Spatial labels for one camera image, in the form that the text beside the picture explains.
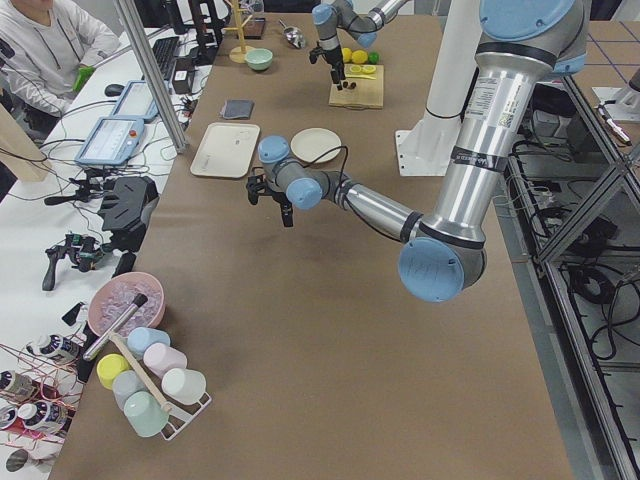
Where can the green lime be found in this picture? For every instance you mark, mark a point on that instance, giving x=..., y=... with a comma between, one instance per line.
x=373, y=58

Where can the metal scoop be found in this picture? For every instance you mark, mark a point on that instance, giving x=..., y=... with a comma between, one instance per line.
x=293, y=35

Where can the aluminium frame post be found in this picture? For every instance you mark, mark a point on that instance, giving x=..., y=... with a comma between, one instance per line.
x=139, y=42

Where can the pink cup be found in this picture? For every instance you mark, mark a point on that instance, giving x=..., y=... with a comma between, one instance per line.
x=159, y=358

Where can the wooden cutting board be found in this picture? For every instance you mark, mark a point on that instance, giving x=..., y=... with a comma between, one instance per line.
x=369, y=94

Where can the yellow cup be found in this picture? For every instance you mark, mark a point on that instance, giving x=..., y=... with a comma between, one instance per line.
x=109, y=367

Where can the metal muddler tool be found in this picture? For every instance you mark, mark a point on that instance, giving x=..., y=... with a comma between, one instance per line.
x=92, y=351

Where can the black keyboard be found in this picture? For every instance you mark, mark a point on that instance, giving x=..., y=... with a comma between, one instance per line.
x=164, y=51

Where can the white cup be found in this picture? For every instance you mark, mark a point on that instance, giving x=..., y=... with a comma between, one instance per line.
x=184, y=385

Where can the beige rectangular tray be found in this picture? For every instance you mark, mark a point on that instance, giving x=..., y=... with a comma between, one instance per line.
x=226, y=150

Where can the white pillar with base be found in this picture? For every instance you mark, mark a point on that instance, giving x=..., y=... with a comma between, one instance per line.
x=425, y=150

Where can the seated person in grey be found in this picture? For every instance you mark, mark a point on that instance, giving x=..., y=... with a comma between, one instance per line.
x=56, y=45

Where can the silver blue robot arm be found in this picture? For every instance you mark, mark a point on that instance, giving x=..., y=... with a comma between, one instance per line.
x=329, y=17
x=521, y=43

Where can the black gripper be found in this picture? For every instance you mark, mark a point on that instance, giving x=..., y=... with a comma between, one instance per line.
x=334, y=60
x=281, y=199

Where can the yellow plastic knife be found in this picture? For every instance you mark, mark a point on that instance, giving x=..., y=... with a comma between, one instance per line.
x=360, y=76

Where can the blue teach pendant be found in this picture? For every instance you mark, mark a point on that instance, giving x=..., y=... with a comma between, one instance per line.
x=111, y=142
x=136, y=101

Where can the grey cup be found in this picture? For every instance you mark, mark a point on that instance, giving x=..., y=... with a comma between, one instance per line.
x=125, y=385

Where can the wooden mug tree stand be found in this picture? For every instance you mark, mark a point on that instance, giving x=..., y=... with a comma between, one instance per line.
x=241, y=17

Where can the white cup rack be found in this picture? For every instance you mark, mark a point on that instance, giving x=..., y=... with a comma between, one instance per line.
x=180, y=416

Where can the mint green cup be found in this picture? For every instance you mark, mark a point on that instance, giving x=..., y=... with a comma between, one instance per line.
x=145, y=414

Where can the black stand device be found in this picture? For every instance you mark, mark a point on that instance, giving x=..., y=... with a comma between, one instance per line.
x=126, y=210

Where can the pink bowl with ice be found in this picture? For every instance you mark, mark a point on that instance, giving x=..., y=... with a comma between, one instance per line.
x=112, y=299

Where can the mint green bowl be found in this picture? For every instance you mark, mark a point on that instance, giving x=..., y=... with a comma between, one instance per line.
x=259, y=59

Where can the yellow lemon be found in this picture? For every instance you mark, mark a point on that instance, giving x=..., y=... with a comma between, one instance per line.
x=346, y=54
x=359, y=57

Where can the black computer mouse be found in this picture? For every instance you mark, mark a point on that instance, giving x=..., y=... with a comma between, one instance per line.
x=113, y=90

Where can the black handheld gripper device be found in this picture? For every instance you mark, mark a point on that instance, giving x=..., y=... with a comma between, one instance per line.
x=84, y=252

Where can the blue cup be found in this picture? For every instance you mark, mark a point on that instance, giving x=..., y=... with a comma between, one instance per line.
x=141, y=338

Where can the round beige plate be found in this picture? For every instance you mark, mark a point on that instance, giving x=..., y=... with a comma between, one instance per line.
x=316, y=145

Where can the grey folded cloth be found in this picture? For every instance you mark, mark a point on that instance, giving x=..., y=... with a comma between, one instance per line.
x=237, y=109

